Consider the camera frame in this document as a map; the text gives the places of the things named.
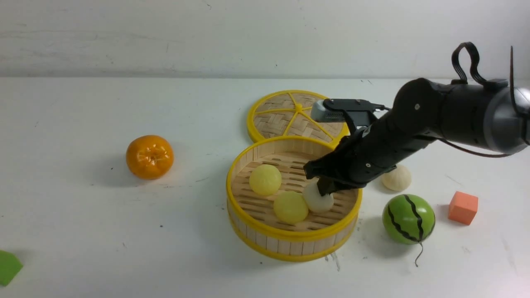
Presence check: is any orange foam cube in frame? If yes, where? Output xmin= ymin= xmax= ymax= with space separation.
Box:
xmin=447 ymin=191 xmax=479 ymax=225

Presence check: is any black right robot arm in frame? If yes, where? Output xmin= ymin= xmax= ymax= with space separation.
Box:
xmin=304 ymin=79 xmax=529 ymax=195

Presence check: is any white bun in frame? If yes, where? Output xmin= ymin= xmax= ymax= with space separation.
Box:
xmin=381 ymin=164 xmax=412 ymax=192
xmin=302 ymin=182 xmax=335 ymax=213

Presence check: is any bamboo steamer tray yellow rim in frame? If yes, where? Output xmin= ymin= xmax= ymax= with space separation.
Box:
xmin=226 ymin=136 xmax=363 ymax=262

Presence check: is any green foam block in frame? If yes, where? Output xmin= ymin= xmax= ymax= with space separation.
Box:
xmin=0 ymin=250 xmax=23 ymax=287

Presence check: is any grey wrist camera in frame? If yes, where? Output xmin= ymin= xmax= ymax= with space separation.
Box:
xmin=311 ymin=99 xmax=389 ymax=126

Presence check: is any orange toy tangerine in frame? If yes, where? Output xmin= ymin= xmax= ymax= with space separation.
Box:
xmin=125 ymin=135 xmax=175 ymax=180

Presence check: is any yellow bun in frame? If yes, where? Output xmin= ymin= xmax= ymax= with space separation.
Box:
xmin=273 ymin=191 xmax=309 ymax=225
xmin=249 ymin=164 xmax=282 ymax=196

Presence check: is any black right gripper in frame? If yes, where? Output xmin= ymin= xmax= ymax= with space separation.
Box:
xmin=304 ymin=112 xmax=435 ymax=197

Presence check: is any yellow bun front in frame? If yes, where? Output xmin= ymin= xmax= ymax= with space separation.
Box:
xmin=273 ymin=191 xmax=309 ymax=225

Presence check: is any green toy watermelon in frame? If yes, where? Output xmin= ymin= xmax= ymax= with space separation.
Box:
xmin=382 ymin=194 xmax=436 ymax=267

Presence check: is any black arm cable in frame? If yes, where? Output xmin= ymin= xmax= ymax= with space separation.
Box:
xmin=439 ymin=42 xmax=530 ymax=158

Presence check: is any bamboo steamer lid yellow rim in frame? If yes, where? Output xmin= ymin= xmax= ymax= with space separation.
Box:
xmin=246 ymin=90 xmax=349 ymax=147

